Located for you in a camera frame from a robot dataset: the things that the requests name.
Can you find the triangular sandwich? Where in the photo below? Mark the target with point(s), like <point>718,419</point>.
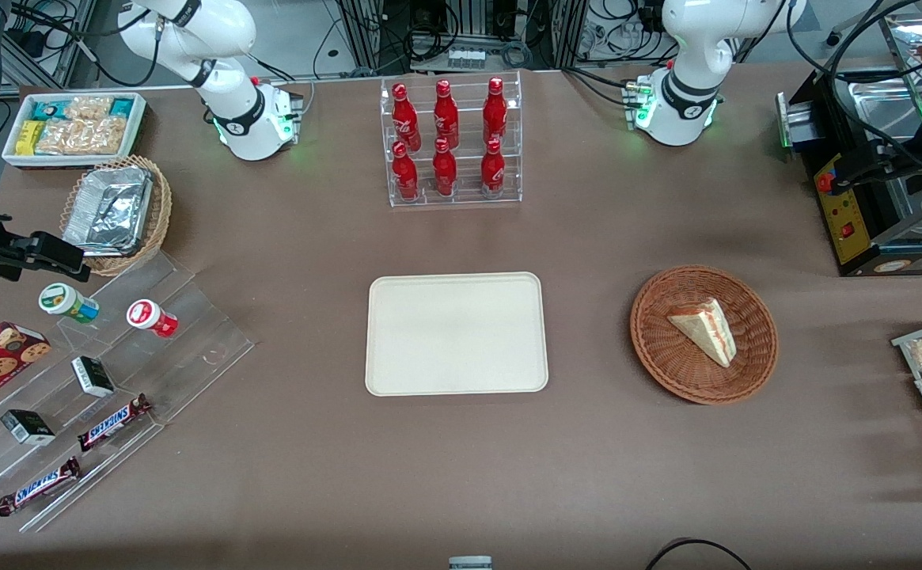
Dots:
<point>706,331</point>

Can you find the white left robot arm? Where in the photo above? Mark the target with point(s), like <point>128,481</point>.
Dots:
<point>686,87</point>

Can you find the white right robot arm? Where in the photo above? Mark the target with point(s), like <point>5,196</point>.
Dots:
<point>231,103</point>

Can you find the aluminium foil tray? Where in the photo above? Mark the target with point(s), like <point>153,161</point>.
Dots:
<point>108,210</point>

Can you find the light tan wicker basket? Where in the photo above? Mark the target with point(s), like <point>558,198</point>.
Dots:
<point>161,214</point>

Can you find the brown wicker basket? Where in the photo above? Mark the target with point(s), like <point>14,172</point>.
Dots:
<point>666,356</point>

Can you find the beige rectangular tray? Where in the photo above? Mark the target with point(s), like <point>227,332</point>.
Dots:
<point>456,334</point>

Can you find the green lid snack cup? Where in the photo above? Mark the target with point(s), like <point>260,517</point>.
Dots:
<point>65,301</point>

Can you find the black food warmer machine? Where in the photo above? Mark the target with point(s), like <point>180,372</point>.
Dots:
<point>864,237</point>

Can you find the steel warmer pan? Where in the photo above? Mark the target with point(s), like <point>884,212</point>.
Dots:
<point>880,99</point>

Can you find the white plastic snack bin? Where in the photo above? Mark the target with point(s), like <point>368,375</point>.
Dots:
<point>73,161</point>

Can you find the red lid snack cup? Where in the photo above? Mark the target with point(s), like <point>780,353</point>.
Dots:
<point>148,317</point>

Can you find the small black carton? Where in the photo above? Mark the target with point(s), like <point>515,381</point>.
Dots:
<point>93,377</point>
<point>27,427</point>

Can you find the yellow snack packet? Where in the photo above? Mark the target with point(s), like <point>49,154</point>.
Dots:
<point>28,138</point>

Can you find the large clear cracker bag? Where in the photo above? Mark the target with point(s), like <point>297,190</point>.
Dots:
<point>85,136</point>

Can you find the teal snack packet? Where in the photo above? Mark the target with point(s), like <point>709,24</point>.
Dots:
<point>45,109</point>
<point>123,108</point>

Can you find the small clear cracker bag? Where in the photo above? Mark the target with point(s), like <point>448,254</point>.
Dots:
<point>89,108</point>

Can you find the clear acrylic stepped display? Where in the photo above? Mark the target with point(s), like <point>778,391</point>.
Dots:
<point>191,348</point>

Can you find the snickers chocolate bar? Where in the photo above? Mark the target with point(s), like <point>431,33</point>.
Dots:
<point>112,423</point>
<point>38,486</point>

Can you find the red cola bottle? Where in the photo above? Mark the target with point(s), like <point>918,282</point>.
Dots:
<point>404,119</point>
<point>405,176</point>
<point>445,115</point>
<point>495,112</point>
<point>444,172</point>
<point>493,171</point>

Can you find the clear acrylic bottle rack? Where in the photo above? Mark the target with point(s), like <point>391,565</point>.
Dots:
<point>468,198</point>

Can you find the white power strip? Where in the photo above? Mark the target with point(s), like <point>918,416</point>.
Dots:
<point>466,58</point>

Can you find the small grey device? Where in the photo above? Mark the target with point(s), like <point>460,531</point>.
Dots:
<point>470,563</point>

